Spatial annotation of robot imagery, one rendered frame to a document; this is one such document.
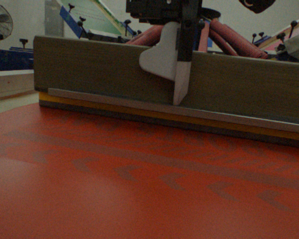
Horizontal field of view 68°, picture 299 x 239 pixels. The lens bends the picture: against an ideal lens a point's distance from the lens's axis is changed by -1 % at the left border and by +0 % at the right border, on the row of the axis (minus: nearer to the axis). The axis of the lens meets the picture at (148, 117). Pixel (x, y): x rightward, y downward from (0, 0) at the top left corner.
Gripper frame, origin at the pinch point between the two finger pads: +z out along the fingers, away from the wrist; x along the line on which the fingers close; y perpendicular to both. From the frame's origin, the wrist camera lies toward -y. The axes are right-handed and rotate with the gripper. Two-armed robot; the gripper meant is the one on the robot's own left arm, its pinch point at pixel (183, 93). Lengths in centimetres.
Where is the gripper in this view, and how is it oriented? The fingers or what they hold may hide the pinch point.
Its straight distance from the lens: 29.1
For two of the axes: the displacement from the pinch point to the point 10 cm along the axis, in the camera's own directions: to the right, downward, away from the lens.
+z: -0.7, 9.6, 2.6
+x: -1.7, 2.4, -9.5
